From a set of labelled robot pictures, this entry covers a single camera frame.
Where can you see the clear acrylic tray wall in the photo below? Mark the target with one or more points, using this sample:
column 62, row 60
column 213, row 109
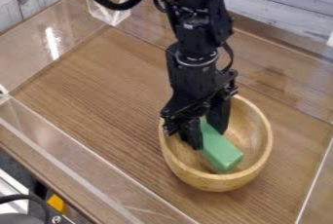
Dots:
column 100, row 190

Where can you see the brown wooden bowl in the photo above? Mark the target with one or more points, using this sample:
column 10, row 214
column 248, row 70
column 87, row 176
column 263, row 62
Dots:
column 249, row 132

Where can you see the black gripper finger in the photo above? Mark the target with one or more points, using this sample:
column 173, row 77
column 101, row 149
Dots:
column 190, row 133
column 220, row 113

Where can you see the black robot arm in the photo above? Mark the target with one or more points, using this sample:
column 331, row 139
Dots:
column 201, row 23

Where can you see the clear acrylic corner bracket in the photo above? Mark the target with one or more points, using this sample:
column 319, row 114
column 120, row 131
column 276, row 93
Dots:
column 110, row 17

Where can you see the green rectangular block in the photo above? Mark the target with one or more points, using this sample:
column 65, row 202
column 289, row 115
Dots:
column 220, row 151

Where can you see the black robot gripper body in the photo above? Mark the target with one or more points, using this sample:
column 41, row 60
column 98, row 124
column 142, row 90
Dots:
column 197, row 80

